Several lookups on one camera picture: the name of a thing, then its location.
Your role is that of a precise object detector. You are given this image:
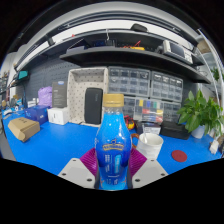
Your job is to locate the blue drink bottle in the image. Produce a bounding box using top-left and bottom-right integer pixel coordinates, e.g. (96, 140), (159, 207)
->
(94, 93), (133, 191)

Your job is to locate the white power adapter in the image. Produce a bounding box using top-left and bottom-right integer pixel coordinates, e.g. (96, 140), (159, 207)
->
(209, 139), (221, 155)

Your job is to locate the black rectangular device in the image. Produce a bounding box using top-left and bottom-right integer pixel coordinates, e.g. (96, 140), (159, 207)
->
(83, 87), (104, 125)

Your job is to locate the black flat case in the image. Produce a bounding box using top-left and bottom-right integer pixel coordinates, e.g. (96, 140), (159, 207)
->
(159, 120), (192, 140)

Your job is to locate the white bench instrument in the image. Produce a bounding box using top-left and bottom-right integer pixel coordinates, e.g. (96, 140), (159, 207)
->
(162, 39), (194, 65)

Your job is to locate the white ribbed paper cup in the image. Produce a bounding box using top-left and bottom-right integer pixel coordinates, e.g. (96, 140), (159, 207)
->
(136, 132), (165, 160)

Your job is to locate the blue carton box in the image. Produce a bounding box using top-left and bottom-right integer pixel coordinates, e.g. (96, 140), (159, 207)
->
(23, 105), (49, 126)

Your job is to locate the white perforated storage bin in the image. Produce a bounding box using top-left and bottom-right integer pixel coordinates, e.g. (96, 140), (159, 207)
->
(66, 67), (110, 127)

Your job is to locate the green potted plant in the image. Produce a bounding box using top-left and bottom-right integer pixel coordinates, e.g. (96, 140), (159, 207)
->
(176, 89), (224, 140)

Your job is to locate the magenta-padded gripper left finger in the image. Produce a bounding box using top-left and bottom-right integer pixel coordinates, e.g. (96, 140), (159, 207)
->
(57, 147), (99, 190)

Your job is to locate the purple plastic bag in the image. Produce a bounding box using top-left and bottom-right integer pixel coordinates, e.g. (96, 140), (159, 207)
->
(37, 86), (54, 108)

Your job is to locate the dark grey upright box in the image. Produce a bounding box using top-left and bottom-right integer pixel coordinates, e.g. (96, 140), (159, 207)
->
(51, 81), (69, 109)

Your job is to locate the yellow multimeter with red leads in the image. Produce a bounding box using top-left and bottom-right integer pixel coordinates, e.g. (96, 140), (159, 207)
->
(123, 114), (136, 132)

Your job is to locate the white shelf unit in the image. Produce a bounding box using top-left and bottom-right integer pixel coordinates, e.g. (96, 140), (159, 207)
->
(196, 29), (224, 98)

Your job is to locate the black box with white label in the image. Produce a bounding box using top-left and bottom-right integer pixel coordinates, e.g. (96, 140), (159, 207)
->
(134, 120), (162, 136)

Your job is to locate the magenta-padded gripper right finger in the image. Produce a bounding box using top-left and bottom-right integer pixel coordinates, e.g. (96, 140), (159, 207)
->
(127, 147), (169, 190)

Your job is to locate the yellow hand tool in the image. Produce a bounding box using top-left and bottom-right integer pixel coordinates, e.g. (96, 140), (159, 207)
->
(123, 45), (146, 51)

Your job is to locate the brown cardboard box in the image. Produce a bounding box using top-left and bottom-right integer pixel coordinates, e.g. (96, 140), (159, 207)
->
(7, 116), (41, 143)

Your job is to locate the grey small-parts drawer cabinet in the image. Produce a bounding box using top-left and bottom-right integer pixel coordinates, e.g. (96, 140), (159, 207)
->
(108, 66), (152, 98)
(122, 96), (138, 118)
(149, 70), (184, 103)
(162, 100), (183, 123)

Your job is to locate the flat round red coaster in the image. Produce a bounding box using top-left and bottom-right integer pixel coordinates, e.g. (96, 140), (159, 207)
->
(170, 149), (188, 163)

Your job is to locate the white carton box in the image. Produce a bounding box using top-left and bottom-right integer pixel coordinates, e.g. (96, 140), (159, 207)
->
(46, 106), (70, 126)

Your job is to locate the drawer cabinet with coloured labels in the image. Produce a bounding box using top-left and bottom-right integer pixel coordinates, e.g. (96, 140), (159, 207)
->
(133, 98), (165, 124)

